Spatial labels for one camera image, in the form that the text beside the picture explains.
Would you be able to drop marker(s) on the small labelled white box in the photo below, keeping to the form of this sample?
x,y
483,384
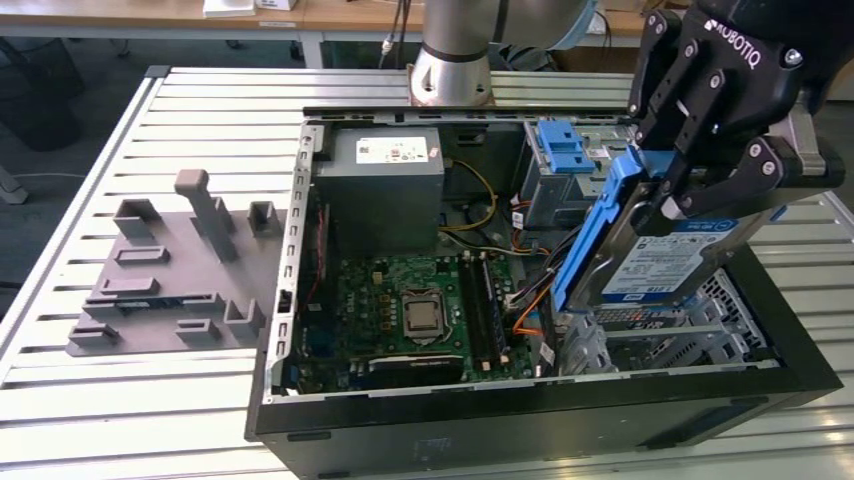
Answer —
x,y
276,4

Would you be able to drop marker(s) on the grey power supply unit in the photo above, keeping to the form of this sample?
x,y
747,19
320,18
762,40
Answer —
x,y
380,210

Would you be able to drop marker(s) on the RAM stick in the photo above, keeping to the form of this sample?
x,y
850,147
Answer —
x,y
149,302
498,325

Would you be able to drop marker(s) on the green motherboard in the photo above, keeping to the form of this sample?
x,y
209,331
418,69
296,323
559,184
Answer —
x,y
374,280

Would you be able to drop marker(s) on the silver CPU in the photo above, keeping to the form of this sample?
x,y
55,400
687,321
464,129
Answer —
x,y
423,316

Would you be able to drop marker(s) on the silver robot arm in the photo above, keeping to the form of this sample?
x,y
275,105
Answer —
x,y
460,30

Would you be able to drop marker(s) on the black PC case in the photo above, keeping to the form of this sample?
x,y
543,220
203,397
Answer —
x,y
467,430

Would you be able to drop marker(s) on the silver drive cage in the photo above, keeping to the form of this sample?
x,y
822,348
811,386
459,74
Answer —
x,y
554,200

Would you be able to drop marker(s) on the black graphics card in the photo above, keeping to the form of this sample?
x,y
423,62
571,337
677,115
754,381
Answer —
x,y
414,372

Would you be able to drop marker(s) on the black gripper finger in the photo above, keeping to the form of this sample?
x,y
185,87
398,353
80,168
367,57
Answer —
x,y
650,75
727,192

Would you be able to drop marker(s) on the grey parts rack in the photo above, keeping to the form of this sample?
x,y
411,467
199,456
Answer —
x,y
173,270

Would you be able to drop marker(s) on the hard disk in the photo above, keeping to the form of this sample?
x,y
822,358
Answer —
x,y
667,260

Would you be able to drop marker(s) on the CPU socket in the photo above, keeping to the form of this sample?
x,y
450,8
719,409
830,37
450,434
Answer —
x,y
427,341

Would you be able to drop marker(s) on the wooden desk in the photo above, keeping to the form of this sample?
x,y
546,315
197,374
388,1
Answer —
x,y
347,17
133,17

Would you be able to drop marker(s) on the black waste bin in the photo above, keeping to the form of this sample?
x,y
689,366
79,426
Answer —
x,y
40,100

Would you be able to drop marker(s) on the blue drive latch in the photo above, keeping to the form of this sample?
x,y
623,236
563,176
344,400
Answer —
x,y
563,150

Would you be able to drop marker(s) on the grey desk foot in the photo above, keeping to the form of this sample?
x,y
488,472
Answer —
x,y
13,192

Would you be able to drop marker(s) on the black RAM slot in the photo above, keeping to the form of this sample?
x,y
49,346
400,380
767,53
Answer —
x,y
475,310

